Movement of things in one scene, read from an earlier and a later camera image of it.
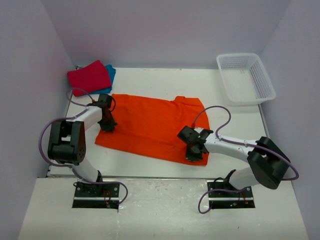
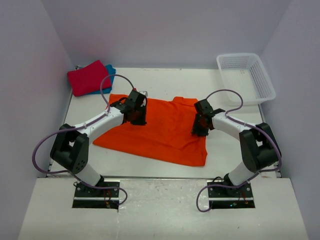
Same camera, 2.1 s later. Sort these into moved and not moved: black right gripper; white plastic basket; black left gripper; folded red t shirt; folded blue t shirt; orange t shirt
Moved: black right gripper; black left gripper
Not moved: folded blue t shirt; white plastic basket; orange t shirt; folded red t shirt
